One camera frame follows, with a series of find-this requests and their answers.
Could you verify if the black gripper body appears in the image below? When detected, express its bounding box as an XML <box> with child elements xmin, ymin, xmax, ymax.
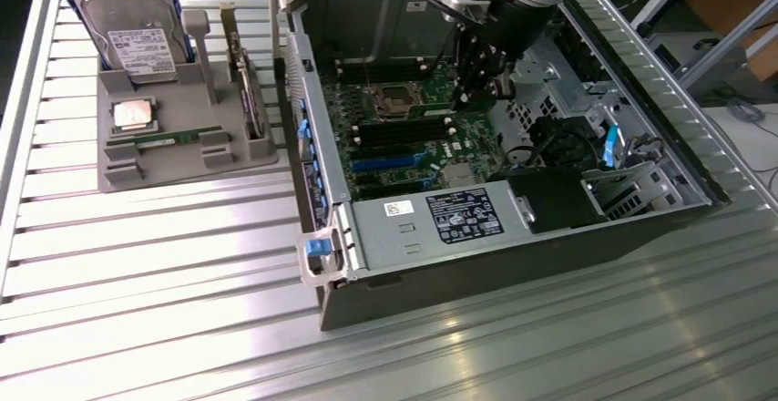
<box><xmin>481</xmin><ymin>0</ymin><xmax>568</xmax><ymax>63</ymax></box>

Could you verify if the black RAM slot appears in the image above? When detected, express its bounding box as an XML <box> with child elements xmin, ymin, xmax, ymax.
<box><xmin>357</xmin><ymin>116</ymin><xmax>450</xmax><ymax>131</ymax></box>
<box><xmin>362</xmin><ymin>136</ymin><xmax>458</xmax><ymax>152</ymax></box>
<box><xmin>358</xmin><ymin>122</ymin><xmax>453</xmax><ymax>139</ymax></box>
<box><xmin>361</xmin><ymin>129</ymin><xmax>456</xmax><ymax>146</ymax></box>

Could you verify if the green RAM stick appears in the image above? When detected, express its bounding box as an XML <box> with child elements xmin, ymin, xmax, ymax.
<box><xmin>135</xmin><ymin>131</ymin><xmax>210</xmax><ymax>148</ymax></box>

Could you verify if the CPU socket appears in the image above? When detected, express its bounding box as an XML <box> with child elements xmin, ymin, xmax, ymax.
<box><xmin>362</xmin><ymin>82</ymin><xmax>430</xmax><ymax>122</ymax></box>

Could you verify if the green motherboard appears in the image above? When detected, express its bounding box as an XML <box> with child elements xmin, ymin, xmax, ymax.
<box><xmin>321</xmin><ymin>57</ymin><xmax>525</xmax><ymax>202</ymax></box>

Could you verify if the blue expansion slot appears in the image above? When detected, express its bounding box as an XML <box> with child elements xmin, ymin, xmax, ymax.
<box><xmin>352</xmin><ymin>154</ymin><xmax>422</xmax><ymax>170</ymax></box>

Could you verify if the black fan shroud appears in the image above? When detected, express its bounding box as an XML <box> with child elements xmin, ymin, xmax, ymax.
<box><xmin>508</xmin><ymin>166</ymin><xmax>608</xmax><ymax>236</ymax></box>

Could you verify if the black expansion slot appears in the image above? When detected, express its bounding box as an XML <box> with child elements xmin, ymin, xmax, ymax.
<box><xmin>358</xmin><ymin>180</ymin><xmax>432</xmax><ymax>195</ymax></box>

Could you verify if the metal disk bay cage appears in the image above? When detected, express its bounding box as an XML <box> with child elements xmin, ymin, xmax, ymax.
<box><xmin>581</xmin><ymin>159</ymin><xmax>689</xmax><ymax>220</ymax></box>

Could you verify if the grey power supply unit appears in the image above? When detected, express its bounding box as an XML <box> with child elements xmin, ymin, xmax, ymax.
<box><xmin>348</xmin><ymin>180</ymin><xmax>540</xmax><ymax>271</ymax></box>

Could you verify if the open black PC case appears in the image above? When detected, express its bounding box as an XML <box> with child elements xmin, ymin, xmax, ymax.
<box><xmin>267</xmin><ymin>0</ymin><xmax>735</xmax><ymax>332</ymax></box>

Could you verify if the blue case latch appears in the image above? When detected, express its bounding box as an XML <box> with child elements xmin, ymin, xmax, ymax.
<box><xmin>302</xmin><ymin>231</ymin><xmax>337</xmax><ymax>261</ymax></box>

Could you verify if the grey parts rack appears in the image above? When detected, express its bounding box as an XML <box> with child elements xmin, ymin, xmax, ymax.
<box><xmin>97</xmin><ymin>8</ymin><xmax>281</xmax><ymax>193</ymax></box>

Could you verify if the silver hard disk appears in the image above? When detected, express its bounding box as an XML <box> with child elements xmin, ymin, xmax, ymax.
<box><xmin>71</xmin><ymin>0</ymin><xmax>191</xmax><ymax>86</ymax></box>

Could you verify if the CPU with copper-toned lid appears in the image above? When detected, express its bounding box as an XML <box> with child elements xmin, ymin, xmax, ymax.
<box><xmin>113</xmin><ymin>98</ymin><xmax>157</xmax><ymax>129</ymax></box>

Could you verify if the blue flat wire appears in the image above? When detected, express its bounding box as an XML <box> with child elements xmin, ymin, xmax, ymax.
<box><xmin>602</xmin><ymin>123</ymin><xmax>626</xmax><ymax>169</ymax></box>

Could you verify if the black box with handle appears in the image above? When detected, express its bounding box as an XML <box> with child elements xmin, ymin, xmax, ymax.
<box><xmin>642</xmin><ymin>31</ymin><xmax>753</xmax><ymax>104</ymax></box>

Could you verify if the aluminium frame post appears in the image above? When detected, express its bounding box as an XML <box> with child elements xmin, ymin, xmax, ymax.
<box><xmin>672</xmin><ymin>2</ymin><xmax>778</xmax><ymax>90</ymax></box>

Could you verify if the graphics card with metal bracket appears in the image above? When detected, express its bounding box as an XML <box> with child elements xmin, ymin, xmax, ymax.
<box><xmin>217</xmin><ymin>3</ymin><xmax>269</xmax><ymax>141</ymax></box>

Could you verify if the grey cable bundle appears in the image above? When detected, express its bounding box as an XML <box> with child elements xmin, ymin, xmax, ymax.
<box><xmin>724</xmin><ymin>93</ymin><xmax>772</xmax><ymax>125</ymax></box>

